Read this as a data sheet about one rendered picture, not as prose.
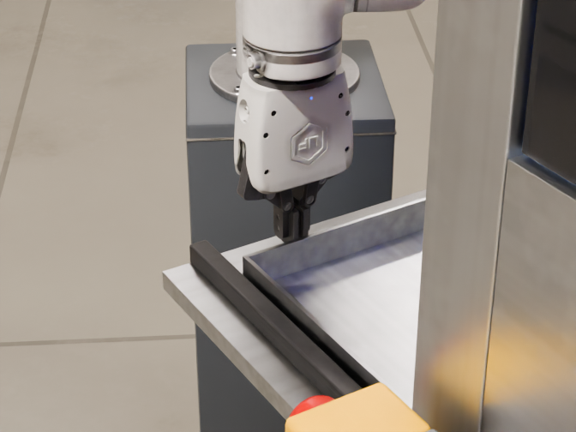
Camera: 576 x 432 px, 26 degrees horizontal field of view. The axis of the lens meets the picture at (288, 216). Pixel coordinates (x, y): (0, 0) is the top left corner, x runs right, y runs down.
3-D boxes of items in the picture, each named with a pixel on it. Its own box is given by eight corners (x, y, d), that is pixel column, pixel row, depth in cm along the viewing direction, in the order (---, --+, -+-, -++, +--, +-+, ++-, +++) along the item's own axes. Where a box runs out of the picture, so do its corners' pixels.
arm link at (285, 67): (270, 63, 100) (270, 97, 101) (361, 40, 104) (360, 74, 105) (219, 28, 106) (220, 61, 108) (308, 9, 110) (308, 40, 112)
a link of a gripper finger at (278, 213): (269, 194, 109) (270, 258, 113) (300, 184, 111) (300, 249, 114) (251, 178, 112) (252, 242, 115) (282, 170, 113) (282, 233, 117)
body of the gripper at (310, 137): (262, 86, 101) (263, 206, 107) (366, 59, 106) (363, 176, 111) (218, 54, 107) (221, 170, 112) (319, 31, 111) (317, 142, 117)
